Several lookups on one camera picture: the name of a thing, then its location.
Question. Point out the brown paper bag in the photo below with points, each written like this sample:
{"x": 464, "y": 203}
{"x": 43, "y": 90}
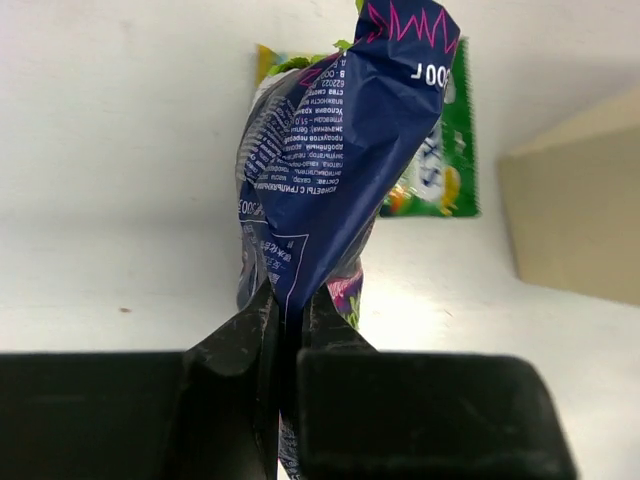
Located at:
{"x": 571, "y": 202}

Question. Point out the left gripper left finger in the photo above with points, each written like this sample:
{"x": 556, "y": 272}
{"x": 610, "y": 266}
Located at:
{"x": 227, "y": 416}

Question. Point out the dark blue candy bag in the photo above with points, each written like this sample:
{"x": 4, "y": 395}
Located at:
{"x": 326, "y": 139}

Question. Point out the green yellow Fox's candy bag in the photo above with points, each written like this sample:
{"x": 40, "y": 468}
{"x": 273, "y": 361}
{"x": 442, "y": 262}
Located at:
{"x": 440, "y": 180}

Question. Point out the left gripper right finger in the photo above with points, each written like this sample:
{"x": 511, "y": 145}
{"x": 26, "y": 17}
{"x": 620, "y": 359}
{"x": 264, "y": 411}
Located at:
{"x": 366, "y": 414}

